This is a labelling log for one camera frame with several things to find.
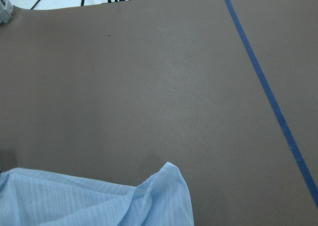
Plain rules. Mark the light blue button shirt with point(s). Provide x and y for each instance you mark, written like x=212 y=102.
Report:
x=31 y=197

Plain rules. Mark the brown paper table cover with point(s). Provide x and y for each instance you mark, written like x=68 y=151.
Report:
x=226 y=90

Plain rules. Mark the aluminium frame post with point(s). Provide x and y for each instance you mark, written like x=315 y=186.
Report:
x=6 y=11

